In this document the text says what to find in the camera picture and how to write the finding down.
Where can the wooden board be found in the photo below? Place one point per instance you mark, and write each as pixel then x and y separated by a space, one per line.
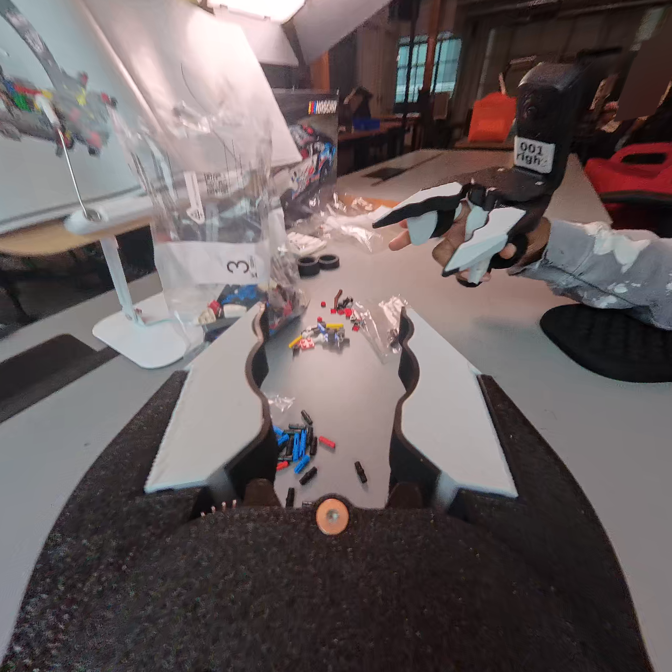
pixel 42 239

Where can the dark background table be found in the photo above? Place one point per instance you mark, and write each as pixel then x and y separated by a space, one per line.
pixel 375 141

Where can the person's right forearm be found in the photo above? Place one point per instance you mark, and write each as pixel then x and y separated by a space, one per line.
pixel 603 267

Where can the black toy tyre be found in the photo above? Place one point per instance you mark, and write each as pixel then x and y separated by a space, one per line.
pixel 329 261
pixel 308 266

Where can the window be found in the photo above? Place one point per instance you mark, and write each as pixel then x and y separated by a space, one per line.
pixel 428 68

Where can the white booklet stand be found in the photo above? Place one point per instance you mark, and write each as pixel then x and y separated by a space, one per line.
pixel 141 336

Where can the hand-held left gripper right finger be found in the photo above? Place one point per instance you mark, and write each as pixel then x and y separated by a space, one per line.
pixel 451 420

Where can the orange paper sheet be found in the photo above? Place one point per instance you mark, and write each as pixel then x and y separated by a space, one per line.
pixel 378 199

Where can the person's right hand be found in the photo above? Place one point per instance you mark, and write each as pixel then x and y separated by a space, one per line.
pixel 449 249

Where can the small clear plastic scrap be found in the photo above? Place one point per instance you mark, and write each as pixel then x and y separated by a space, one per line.
pixel 281 402

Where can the clear plastic bag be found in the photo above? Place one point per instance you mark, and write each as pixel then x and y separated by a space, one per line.
pixel 378 328
pixel 357 225

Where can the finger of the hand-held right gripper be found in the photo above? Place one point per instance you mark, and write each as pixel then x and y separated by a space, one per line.
pixel 488 233
pixel 425 202

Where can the building instruction booklet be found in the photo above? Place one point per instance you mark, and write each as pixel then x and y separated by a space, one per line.
pixel 157 105

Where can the pile of blue black pins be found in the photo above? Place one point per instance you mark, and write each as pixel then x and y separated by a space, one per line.
pixel 296 443

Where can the race car toy box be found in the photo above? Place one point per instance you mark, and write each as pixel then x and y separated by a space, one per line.
pixel 309 152

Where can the orange chair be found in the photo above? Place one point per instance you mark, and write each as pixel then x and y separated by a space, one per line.
pixel 491 118

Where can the grey desk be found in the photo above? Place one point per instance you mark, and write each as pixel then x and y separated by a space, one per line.
pixel 525 420

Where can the white brick pieces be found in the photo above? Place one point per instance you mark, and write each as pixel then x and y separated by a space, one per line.
pixel 307 242

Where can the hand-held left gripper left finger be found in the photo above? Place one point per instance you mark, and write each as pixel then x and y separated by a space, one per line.
pixel 210 409

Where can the clear bag of toy bricks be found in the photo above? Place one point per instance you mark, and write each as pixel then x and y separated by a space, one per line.
pixel 210 262

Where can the red chair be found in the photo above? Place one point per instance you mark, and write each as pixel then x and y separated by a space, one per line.
pixel 630 168

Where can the small blue bin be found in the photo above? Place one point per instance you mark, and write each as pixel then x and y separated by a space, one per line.
pixel 366 124

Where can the crumpled clear plastic bag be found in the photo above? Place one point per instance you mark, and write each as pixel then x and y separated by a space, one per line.
pixel 357 225

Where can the black elbow cushion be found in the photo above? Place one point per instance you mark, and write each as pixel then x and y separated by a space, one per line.
pixel 614 346

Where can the pile of mixed small bricks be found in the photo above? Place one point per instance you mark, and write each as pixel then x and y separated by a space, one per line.
pixel 325 333

